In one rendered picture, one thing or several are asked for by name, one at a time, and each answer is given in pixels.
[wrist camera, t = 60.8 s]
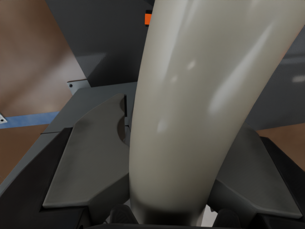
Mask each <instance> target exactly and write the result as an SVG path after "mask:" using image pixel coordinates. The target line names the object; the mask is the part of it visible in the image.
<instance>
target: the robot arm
mask: <svg viewBox="0 0 305 229"><path fill-rule="evenodd" d="M125 117H127V95H126V94H122V93H118V94H116V95H114V96H113V97H111V98H109V99H108V100H106V101H105V102H103V103H101V104H99V105H98V106H96V107H94V108H93V109H91V110H90V111H89V112H87V113H86V114H85V115H84V116H82V117H81V118H80V119H79V120H78V121H77V122H76V123H75V124H74V125H73V126H72V127H70V128H63V129H62V130H61V131H60V132H59V133H58V134H57V135H56V136H55V137H54V138H53V139H52V140H51V141H50V142H49V143H48V144H47V145H46V146H45V147H44V148H43V149H42V150H41V151H40V152H39V153H38V154H37V155H36V156H35V157H34V158H33V159H32V160H31V161H30V162H29V163H28V164H27V165H26V166H25V167H24V168H23V169H22V170H21V171H20V172H19V173H18V174H17V175H16V176H15V177H14V178H13V180H12V181H11V182H10V183H9V184H8V185H7V187H6V188H5V189H4V190H3V192H2V193H1V194H0V229H305V171H304V170H302V169H301V168H300V167H299V166H298V165H297V164H296V163H295V162H294V161H293V160H292V159H291V158H290V157H289V156H287V155H286V154H285V153H284V152H283V151H282V150H281V149H280V148H279V147H278V146H277V145H276V144H275V143H273V142H272V141H271V140H270V139H269V138H268V137H262V136H259V134H258V133H257V132H256V131H255V130H254V129H253V128H252V127H250V126H249V125H248V124H247V123H246V122H244V123H243V125H242V126H241V128H240V130H239V132H238V134H237V136H236V138H235V139H234V141H233V143H232V145H231V147H230V149H229V151H228V153H227V155H226V157H225V159H224V161H223V163H222V165H221V167H220V170H219V172H218V174H217V176H216V179H215V182H214V184H213V187H212V189H211V192H210V195H209V198H208V201H207V205H208V206H209V207H210V209H211V212H217V213H218V214H217V217H216V219H215V221H214V224H213V226H212V227H199V226H176V225H153V224H139V223H138V221H137V220H136V218H135V216H134V215H133V213H132V211H131V209H130V207H129V206H127V205H125V204H124V203H125V202H127V201H128V200H129V199H130V195H129V150H130V148H129V146H128V145H127V144H125V143H124V142H123V140H124V139H125V121H124V119H125ZM109 215H110V222H109V224H103V223H104V221H105V220H106V219H107V218H108V216H109Z"/></svg>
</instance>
